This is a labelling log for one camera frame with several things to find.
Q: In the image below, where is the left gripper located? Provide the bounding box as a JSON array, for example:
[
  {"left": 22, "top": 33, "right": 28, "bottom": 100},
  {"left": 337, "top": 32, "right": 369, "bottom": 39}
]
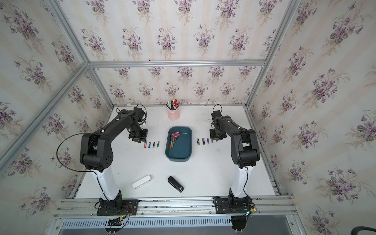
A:
[{"left": 128, "top": 124, "right": 148, "bottom": 143}]

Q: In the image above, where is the teal plastic storage box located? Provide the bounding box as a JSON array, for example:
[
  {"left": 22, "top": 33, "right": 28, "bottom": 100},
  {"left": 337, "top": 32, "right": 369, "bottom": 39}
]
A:
[{"left": 165, "top": 126, "right": 193, "bottom": 162}]

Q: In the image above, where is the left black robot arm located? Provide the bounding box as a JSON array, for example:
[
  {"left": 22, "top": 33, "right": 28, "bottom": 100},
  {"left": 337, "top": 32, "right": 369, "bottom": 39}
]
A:
[{"left": 80, "top": 106, "right": 148, "bottom": 202}]

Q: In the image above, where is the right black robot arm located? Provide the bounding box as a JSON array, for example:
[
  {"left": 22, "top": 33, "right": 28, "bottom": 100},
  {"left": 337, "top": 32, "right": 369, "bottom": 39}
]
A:
[{"left": 210, "top": 113, "right": 260, "bottom": 199}]

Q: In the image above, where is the pink pen holder cup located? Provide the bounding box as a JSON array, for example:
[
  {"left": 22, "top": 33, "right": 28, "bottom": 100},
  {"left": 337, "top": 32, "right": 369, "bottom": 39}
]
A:
[{"left": 167, "top": 108, "right": 180, "bottom": 121}]

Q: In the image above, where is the white oblong case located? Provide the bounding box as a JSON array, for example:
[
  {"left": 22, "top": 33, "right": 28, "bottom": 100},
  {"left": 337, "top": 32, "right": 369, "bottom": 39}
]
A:
[{"left": 132, "top": 175, "right": 152, "bottom": 190}]

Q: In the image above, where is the black stapler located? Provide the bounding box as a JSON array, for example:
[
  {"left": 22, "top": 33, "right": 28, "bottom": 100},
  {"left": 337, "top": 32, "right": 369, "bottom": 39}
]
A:
[{"left": 167, "top": 176, "right": 184, "bottom": 193}]

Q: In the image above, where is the black loop cable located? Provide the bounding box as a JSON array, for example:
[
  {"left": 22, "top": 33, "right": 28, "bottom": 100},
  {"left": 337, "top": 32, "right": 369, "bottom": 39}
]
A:
[{"left": 56, "top": 133, "right": 95, "bottom": 173}]

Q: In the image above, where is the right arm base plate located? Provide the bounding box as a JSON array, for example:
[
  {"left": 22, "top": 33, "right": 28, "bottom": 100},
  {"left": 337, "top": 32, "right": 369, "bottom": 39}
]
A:
[{"left": 212, "top": 196, "right": 255, "bottom": 215}]

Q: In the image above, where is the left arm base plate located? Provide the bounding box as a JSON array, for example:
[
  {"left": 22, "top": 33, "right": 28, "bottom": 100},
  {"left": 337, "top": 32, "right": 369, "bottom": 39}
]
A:
[{"left": 95, "top": 198, "right": 139, "bottom": 216}]

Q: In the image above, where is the aluminium front rail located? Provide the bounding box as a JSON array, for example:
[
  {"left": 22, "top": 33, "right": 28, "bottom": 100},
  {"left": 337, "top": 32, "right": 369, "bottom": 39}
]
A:
[{"left": 52, "top": 196, "right": 298, "bottom": 219}]

